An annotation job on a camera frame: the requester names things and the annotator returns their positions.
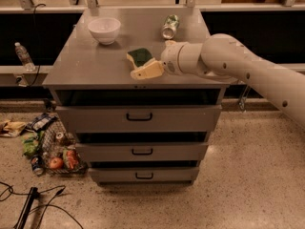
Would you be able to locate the top grey drawer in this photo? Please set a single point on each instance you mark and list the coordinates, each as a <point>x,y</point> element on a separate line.
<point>130,119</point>

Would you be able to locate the middle grey drawer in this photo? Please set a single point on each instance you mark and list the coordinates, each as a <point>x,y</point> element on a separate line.
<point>154,152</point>

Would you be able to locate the grey drawer cabinet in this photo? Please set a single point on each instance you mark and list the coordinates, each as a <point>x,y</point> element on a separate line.
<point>88,73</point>

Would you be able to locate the green soda can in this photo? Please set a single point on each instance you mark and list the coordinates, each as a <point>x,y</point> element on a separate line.
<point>170,26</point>

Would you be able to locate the black stand bar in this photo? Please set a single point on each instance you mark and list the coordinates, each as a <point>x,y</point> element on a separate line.
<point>31,197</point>

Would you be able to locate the grey drawer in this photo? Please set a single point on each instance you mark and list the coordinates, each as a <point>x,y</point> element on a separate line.
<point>144,175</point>
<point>130,119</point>
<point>154,152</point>

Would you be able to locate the green chip bag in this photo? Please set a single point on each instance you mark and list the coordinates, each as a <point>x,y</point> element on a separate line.
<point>31,142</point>

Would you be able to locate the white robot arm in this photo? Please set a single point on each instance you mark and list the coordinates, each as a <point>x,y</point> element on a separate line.
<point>222,57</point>

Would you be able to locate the red apple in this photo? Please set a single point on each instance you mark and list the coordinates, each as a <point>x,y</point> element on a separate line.
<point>56,163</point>

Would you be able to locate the brown can in basket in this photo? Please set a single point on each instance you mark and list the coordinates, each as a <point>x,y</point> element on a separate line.
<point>61,138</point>

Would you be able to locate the clear plastic water bottle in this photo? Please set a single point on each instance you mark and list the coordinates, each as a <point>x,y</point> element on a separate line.
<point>24,57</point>

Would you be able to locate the blue soda can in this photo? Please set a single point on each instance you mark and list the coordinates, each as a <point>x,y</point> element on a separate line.
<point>37,165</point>

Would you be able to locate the green and yellow sponge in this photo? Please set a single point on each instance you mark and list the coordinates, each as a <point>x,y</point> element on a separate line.
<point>139,57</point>

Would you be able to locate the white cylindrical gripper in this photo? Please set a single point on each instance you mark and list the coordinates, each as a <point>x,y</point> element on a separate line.
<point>171,58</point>

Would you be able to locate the dark blue snack bag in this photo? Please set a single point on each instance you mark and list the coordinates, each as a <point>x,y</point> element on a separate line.
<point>41,122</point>

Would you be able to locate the wire mesh basket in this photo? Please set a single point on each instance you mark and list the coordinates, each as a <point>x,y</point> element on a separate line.
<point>50,148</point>

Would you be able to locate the yellow snack bag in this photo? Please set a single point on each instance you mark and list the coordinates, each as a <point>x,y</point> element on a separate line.
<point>11,128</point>

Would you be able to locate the white bowl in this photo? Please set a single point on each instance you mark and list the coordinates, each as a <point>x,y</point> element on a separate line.
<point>104,30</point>

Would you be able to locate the red and green snack bag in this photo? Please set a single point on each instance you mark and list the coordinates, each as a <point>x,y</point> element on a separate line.
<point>70,159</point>

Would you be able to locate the bottom grey drawer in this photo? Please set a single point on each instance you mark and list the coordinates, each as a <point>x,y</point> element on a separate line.
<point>144,175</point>

